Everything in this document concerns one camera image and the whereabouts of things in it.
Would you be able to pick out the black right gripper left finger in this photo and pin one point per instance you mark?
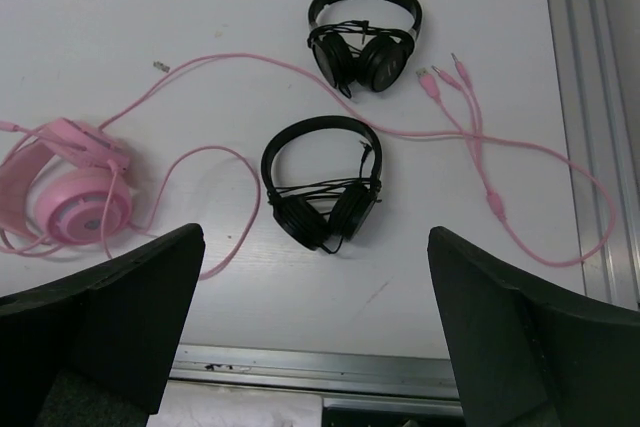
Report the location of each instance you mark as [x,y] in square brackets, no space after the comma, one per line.
[96,348]

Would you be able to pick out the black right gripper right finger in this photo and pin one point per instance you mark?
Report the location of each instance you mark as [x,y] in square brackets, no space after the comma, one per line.
[526,352]

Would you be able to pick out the pink headphones with cable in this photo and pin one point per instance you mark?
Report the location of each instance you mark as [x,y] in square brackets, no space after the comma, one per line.
[93,202]

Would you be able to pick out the near black headphones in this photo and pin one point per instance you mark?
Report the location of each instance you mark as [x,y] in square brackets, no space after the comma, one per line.
[312,214]

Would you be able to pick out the black headphones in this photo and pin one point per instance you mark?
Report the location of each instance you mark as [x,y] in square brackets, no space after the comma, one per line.
[312,214]
[355,51]

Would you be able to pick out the far black headphones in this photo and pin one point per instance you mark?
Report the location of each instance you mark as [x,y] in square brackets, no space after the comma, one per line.
[355,51]

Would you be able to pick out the small debris scrap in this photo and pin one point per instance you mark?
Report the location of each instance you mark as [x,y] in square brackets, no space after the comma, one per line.
[161,66]

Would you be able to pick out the aluminium rail front edge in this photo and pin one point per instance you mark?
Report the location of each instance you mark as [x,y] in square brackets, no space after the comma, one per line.
[347,373]

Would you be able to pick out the aluminium rail right side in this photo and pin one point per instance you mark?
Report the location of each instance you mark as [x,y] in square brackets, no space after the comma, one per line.
[598,139]

